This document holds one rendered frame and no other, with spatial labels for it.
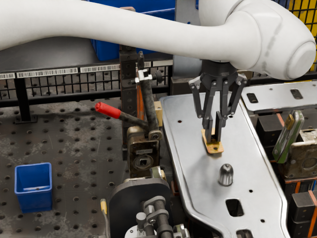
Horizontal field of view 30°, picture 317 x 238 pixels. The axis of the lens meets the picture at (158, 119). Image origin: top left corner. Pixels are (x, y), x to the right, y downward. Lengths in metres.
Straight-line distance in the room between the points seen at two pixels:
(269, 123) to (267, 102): 0.06
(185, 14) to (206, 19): 0.34
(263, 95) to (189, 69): 0.21
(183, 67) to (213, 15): 0.47
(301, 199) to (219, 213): 0.19
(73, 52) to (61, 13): 0.68
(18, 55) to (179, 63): 0.44
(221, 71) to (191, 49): 0.26
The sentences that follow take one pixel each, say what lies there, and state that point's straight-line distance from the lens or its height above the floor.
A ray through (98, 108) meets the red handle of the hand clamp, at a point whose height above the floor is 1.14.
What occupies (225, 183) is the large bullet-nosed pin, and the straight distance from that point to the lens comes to 1.30.
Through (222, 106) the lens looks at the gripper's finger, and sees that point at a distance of 1.32.
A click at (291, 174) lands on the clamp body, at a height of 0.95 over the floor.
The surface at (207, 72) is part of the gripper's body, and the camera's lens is 1.24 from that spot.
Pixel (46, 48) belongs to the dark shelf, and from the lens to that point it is 1.69.
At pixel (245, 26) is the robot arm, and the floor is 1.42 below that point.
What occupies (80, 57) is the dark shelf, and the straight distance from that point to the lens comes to 1.63.
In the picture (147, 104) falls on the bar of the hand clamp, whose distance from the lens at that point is 1.27.
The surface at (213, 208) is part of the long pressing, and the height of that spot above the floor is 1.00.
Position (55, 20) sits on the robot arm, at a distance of 0.98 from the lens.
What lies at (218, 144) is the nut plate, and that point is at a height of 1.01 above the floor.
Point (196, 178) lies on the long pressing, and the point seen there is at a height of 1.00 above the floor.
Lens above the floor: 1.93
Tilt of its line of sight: 40 degrees down
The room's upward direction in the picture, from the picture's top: 1 degrees clockwise
